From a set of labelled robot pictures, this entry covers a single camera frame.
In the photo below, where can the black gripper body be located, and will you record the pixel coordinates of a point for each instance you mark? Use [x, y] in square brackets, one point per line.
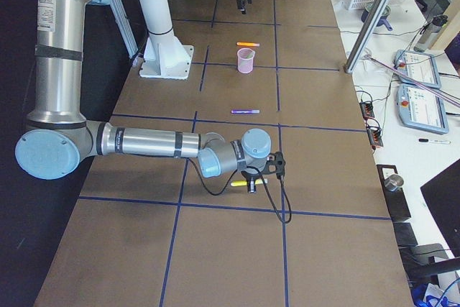
[251, 183]

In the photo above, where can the yellow highlighter pen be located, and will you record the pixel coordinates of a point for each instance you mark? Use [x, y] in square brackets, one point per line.
[240, 183]

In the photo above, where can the orange highlighter pen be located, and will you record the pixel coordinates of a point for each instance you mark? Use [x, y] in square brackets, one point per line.
[247, 44]

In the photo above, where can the pink mesh pen holder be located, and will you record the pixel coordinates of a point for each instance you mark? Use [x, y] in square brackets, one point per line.
[244, 65]

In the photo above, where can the purple highlighter pen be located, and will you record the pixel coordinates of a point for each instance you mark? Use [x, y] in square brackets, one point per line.
[245, 111]

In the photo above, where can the black marker pen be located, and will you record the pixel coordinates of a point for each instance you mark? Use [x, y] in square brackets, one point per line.
[434, 141]

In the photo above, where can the lower orange connector board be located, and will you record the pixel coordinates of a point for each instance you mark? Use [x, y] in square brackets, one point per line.
[375, 137]

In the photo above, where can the orange connector board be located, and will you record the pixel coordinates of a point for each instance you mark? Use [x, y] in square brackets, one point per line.
[367, 109]
[375, 137]

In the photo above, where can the upper orange connector board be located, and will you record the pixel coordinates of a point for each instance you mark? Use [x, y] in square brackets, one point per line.
[367, 109]

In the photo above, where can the small steel cup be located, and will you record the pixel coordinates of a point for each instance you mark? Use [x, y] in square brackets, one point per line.
[393, 182]

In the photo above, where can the black box on desk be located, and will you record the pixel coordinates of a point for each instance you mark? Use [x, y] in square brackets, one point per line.
[397, 205]

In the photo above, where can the lower teach pendant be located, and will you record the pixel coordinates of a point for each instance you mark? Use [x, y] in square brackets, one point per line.
[420, 109]

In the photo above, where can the teach pendant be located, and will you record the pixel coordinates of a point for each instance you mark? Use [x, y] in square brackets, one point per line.
[420, 109]
[419, 66]

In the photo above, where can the upper teach pendant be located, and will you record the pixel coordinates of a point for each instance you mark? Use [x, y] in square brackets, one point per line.
[419, 66]

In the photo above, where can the black monitor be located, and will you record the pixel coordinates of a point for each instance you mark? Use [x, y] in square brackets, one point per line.
[441, 195]

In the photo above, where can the grey water bottle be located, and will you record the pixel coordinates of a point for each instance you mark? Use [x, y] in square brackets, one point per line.
[430, 32]

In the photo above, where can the blue plastic bag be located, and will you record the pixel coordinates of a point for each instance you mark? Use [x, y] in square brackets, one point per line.
[429, 295]

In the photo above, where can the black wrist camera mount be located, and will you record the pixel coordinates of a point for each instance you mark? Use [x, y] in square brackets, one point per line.
[275, 164]

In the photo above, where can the white camera pole stand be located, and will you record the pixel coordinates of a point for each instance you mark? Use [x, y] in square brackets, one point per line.
[164, 56]

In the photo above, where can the aluminium profile post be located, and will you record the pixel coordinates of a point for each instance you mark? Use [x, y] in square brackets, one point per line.
[365, 34]

